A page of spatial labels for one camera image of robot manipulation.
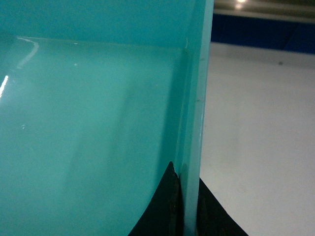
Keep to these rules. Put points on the teal plastic bin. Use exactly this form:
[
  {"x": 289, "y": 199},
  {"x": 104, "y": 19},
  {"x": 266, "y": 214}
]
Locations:
[{"x": 97, "y": 97}]

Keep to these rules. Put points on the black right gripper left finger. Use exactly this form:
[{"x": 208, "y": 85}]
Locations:
[{"x": 164, "y": 215}]

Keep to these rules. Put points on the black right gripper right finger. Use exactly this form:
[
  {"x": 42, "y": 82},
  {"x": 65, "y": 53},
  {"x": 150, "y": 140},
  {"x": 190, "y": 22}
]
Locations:
[{"x": 212, "y": 219}]

